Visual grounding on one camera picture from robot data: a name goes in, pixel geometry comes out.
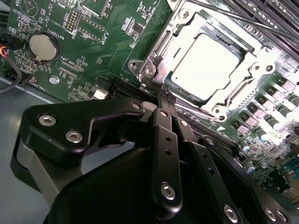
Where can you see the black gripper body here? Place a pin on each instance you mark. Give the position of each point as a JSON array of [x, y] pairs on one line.
[[105, 198]]

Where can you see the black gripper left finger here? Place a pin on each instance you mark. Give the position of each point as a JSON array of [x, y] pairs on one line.
[[60, 116]]

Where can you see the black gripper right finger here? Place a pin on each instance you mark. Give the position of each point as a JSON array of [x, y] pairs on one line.
[[208, 163]]

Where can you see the silver CPU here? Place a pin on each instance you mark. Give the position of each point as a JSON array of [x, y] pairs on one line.
[[205, 65]]

